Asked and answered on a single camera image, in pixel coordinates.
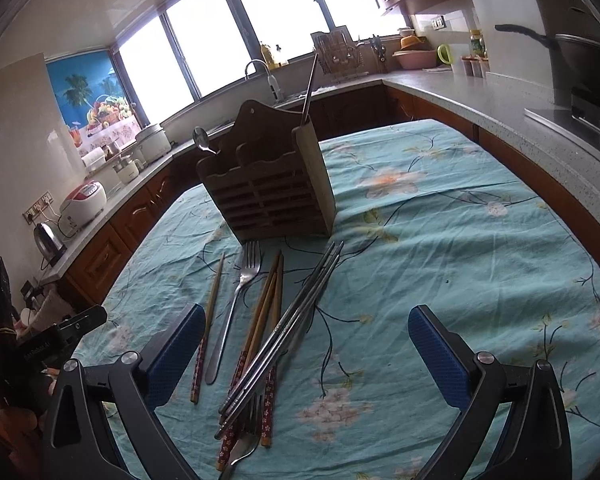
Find kitchen window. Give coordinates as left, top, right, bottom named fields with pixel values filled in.
left=112, top=0, right=416, bottom=126

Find white paper towel roll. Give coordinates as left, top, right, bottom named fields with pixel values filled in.
left=82, top=147, right=111, bottom=171

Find grey kitchen countertop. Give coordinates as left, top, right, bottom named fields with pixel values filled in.
left=40, top=70, right=600, bottom=281

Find pink plastic basin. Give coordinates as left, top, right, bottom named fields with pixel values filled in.
left=392, top=50, right=438, bottom=71

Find chrome kitchen faucet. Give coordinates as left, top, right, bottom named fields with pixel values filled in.
left=244, top=59, right=286, bottom=103

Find metal spoon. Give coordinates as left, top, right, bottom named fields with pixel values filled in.
left=192, top=127, right=219, bottom=157

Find wooden chopstick red patterned end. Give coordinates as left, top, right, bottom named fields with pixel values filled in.
left=260, top=255, right=285, bottom=448
left=225, top=271, right=275, bottom=441
left=190, top=252, right=227, bottom=405
left=216, top=250, right=282, bottom=471

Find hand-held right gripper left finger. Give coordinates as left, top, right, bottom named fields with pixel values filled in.
left=42, top=302, right=207, bottom=480

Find wall power outlet strip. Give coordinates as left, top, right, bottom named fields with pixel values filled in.
left=24, top=191, right=55, bottom=225

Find teal floral tablecloth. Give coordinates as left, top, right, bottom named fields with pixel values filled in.
left=72, top=119, right=600, bottom=480

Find person's left hand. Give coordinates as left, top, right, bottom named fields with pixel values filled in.
left=0, top=375, right=62, bottom=436

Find red and white rice cooker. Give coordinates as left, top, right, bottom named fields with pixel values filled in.
left=60, top=182, right=106, bottom=233

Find gas stove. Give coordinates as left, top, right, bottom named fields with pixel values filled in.
left=525, top=87, right=600, bottom=156

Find steel electric kettle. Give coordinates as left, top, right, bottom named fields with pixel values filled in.
left=34, top=222, right=66, bottom=266

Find small white kitchen appliance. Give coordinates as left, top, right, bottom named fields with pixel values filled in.
left=112, top=155, right=143, bottom=183

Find black wok with handle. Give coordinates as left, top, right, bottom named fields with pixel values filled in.
left=495, top=24, right=600, bottom=92

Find white electric cooker pot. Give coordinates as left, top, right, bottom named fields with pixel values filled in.
left=135, top=122, right=173, bottom=163

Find scissors and knife holder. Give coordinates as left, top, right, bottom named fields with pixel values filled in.
left=370, top=35, right=388, bottom=73

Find metal fork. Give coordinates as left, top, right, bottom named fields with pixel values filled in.
left=227, top=395, right=262, bottom=467
left=205, top=240, right=262, bottom=386

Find wooden lower cabinets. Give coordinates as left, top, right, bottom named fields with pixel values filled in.
left=60, top=85, right=600, bottom=311

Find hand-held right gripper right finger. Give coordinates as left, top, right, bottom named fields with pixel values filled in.
left=407, top=305, right=573, bottom=480

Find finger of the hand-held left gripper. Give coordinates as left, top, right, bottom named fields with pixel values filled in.
left=44, top=305, right=109, bottom=343

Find dish drying rack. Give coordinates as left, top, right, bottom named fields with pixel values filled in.
left=310, top=27, right=376, bottom=83

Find metal chopstick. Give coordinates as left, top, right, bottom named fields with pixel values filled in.
left=217, top=241, right=344, bottom=428
left=218, top=241, right=337, bottom=415
left=300, top=52, right=321, bottom=127
left=214, top=254, right=342, bottom=440

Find beach fruit wall poster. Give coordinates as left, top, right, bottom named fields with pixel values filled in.
left=45, top=50, right=146, bottom=158

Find small spice jars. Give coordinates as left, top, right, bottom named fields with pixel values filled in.
left=461, top=55, right=489, bottom=78

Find wooden utensil holder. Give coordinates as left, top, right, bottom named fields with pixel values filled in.
left=196, top=100, right=337, bottom=246

